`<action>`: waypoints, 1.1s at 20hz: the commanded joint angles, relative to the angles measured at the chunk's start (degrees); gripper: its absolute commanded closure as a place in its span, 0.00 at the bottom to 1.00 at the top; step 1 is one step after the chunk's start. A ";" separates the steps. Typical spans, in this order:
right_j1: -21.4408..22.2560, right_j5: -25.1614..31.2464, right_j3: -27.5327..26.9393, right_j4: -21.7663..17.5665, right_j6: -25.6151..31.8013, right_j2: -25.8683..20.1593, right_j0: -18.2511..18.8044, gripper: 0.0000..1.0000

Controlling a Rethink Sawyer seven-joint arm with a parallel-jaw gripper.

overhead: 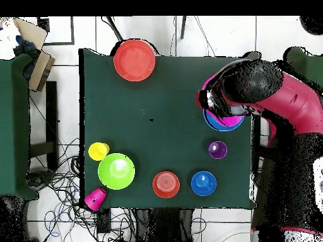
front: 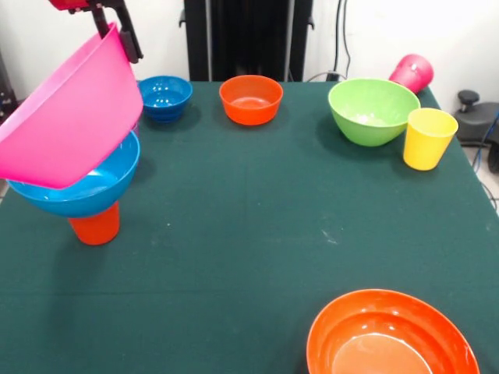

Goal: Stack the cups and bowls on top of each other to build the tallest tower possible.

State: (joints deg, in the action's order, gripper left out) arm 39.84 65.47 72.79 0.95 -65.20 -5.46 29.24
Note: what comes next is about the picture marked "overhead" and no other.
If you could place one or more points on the light blue bowl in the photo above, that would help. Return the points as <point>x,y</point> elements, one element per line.
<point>214,124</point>

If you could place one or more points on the small dark blue bowl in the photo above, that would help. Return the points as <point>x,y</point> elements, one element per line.
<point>203,183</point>

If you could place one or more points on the black pedestal leg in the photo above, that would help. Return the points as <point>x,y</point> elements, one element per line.
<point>37,179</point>

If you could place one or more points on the green cloth covered table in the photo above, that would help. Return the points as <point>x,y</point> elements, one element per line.
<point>12,126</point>
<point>307,65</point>

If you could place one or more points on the large shallow orange bowl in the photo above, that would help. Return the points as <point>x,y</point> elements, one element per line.
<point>133,60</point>

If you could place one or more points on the purple cup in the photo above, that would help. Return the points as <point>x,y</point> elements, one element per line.
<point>217,150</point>

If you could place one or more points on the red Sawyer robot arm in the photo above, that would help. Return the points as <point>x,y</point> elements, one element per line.
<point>290,100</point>

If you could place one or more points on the large pink bowl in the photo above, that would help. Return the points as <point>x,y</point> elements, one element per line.
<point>229,121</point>

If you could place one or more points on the brown cardboard box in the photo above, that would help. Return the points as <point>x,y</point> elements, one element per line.
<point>41,70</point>

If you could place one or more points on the small orange bowl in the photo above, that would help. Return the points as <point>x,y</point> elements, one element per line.
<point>166,184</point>

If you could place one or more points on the yellow cup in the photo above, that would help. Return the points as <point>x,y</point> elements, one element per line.
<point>98,151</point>

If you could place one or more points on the beige board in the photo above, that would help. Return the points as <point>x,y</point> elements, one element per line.
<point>31,31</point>

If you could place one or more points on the pink cup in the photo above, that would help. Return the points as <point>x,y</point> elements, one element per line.
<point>96,198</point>

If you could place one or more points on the black stool frame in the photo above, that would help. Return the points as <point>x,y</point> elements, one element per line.
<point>51,113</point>

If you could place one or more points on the black camera tripod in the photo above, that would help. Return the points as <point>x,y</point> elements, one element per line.
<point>114,29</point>

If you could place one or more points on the black floor frame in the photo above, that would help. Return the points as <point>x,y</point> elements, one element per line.
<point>58,44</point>

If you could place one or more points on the green bowl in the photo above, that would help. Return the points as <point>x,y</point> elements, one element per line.
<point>116,171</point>

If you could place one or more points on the dark green table cloth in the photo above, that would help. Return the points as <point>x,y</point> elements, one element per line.
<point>121,113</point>

